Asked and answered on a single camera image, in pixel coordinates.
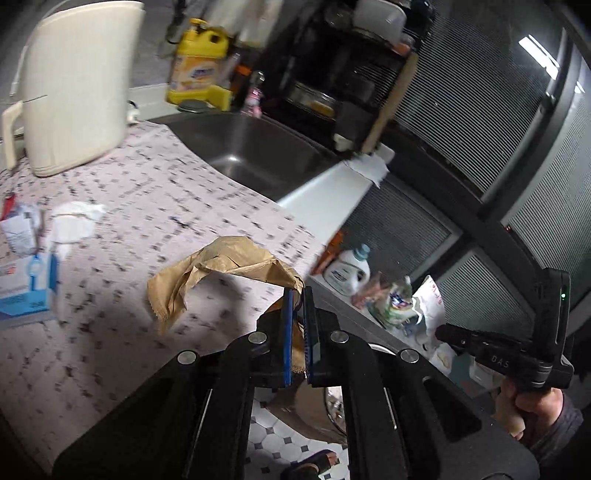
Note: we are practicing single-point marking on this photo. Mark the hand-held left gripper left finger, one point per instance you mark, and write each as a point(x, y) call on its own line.
point(287, 337)

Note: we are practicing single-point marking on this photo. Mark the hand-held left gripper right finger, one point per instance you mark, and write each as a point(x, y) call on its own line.
point(310, 337)

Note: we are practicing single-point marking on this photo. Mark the brown paper bag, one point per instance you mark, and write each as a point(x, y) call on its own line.
point(217, 258)

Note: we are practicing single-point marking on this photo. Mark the person's right forearm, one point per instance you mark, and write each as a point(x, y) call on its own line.
point(558, 424)

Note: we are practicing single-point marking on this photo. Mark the person's right hand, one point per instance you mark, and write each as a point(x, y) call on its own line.
point(510, 406)

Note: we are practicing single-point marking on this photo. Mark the pink printed snack bag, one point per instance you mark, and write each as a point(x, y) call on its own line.
point(369, 290)

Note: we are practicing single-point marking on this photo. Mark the white laundry detergent bottle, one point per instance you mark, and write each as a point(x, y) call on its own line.
point(348, 272)

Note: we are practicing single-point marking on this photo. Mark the orange bottle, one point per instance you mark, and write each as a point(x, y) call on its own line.
point(330, 254)

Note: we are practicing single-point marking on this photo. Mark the white plastic bag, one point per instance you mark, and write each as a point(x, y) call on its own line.
point(431, 309)

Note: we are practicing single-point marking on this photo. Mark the green printed refill pouch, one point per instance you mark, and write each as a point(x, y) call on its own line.
point(395, 304)

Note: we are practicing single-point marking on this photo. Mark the person's foot in black slipper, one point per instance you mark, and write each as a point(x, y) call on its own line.
point(314, 464)

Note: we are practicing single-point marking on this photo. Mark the white cloth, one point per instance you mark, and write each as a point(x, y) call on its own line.
point(369, 168)

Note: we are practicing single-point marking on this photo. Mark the steel sink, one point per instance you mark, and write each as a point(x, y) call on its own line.
point(258, 152)

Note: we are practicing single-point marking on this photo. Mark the printed grey tablecloth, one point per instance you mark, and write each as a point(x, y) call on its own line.
point(138, 198)

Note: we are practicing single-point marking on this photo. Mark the small pink bottle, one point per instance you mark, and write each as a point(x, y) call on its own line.
point(252, 101)

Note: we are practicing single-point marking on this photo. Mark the wooden cutting board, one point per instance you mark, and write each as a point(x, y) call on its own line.
point(388, 106)

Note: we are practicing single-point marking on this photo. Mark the crumpled white tissue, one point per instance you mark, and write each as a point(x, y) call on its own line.
point(69, 226)

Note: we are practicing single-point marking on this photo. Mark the blue and white carton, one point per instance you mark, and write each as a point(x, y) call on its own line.
point(25, 286)

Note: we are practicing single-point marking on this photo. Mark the window blind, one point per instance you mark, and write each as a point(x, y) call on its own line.
point(466, 92)

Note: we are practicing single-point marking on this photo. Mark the black dish rack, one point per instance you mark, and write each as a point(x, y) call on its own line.
point(323, 60)

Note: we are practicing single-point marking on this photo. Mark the yellow detergent bottle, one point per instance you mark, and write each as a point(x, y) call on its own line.
point(198, 69)

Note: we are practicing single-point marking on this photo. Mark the small white carton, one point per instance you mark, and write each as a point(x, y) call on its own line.
point(18, 230)

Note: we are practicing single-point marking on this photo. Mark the small red wrapper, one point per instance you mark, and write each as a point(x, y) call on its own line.
point(8, 205)

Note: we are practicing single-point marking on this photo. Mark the hanging clear plastic bag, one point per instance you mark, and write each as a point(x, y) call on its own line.
point(240, 23)

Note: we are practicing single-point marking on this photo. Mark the white air fryer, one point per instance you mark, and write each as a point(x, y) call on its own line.
point(78, 83)

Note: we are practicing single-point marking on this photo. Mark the white plastic bowl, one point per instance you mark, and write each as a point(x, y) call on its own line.
point(378, 14)

